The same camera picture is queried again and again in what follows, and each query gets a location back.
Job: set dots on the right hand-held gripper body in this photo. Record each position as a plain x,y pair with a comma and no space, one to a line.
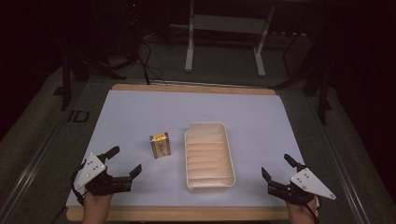
306,184

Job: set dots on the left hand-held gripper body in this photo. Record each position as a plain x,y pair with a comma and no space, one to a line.
93,169

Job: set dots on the small yellow patterned box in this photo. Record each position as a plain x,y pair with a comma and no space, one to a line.
160,145

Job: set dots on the cream ribbed plastic tray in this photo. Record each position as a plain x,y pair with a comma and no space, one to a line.
208,155

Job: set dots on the person's right hand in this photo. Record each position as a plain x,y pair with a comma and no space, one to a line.
300,214

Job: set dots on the person's left hand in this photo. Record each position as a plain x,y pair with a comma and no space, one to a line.
97,203

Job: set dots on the pale blue table mat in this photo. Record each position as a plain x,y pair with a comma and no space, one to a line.
255,130

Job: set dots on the black metal stand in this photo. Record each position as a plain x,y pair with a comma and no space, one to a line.
322,93

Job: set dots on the black tripod stand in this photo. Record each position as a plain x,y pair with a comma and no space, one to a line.
73,65

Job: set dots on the power strip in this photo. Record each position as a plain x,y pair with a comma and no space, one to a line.
288,33

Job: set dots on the black floor bracket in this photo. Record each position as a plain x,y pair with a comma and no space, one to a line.
78,116

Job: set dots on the white metal stand frame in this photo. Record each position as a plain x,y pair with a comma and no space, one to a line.
227,24

